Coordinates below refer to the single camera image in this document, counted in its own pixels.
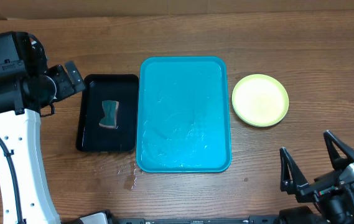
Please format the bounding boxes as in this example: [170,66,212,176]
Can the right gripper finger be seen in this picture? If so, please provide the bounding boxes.
[323,130,354,170]
[279,147,309,195]

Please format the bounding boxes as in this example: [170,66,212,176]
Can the yellow-rimmed plate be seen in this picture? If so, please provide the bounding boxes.
[231,74,289,128]

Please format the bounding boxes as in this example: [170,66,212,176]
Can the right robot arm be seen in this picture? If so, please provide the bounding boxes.
[274,130,354,224]

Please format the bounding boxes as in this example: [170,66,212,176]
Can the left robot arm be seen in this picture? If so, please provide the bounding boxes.
[0,60,85,223]

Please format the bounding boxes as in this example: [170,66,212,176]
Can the black plastic tray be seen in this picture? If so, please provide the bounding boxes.
[76,74,139,152]

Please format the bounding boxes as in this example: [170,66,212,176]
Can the teal plastic tray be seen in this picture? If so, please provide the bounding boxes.
[136,56,232,173]

